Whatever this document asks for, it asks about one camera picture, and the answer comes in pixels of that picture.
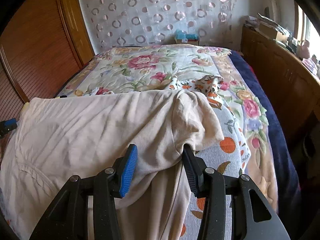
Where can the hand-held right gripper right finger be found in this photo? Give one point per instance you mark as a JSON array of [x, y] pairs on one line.
[[191, 177]]

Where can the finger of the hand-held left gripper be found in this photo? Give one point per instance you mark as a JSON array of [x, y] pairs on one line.
[[10, 123]]

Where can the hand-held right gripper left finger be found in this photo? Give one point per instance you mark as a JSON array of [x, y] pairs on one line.
[[128, 170]]

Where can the beige printed t-shirt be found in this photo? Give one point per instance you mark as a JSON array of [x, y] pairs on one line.
[[87, 130]]

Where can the orange fruit print garment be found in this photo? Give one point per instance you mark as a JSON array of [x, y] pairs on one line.
[[225, 130]]

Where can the brown wooden wardrobe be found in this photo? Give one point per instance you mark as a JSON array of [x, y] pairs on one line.
[[37, 42]]

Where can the navy blue blanket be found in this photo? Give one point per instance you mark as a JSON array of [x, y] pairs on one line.
[[265, 110]]

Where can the floral blanket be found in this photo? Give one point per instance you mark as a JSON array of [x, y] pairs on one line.
[[150, 65]]

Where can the long wooden cabinet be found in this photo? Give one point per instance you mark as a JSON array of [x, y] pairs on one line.
[[280, 75]]

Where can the small cardboard box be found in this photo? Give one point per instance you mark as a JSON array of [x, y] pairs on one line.
[[186, 42]]

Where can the blue cloth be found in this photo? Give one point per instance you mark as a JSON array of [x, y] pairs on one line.
[[185, 34]]

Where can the circle patterned sheer curtain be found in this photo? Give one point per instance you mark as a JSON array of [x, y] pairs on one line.
[[162, 12]]

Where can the pink tissue box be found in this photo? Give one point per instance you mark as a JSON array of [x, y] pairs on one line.
[[309, 63]]

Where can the open cardboard box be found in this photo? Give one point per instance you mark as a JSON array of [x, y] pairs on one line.
[[271, 33]]

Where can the pink bottle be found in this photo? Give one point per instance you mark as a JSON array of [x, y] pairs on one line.
[[306, 48]]

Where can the stack of papers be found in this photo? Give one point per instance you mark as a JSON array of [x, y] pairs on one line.
[[265, 21]]

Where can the window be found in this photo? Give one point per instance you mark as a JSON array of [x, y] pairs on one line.
[[310, 30]]

